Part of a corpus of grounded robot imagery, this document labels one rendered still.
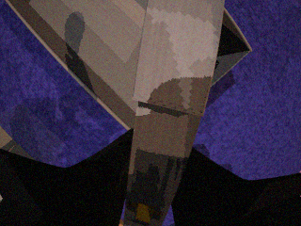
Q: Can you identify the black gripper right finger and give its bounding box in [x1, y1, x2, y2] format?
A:
[172, 147, 301, 226]

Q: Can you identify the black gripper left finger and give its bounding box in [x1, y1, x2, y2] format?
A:
[0, 129, 135, 226]

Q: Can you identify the light brown wooden board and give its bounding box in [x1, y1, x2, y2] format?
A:
[119, 219, 124, 226]

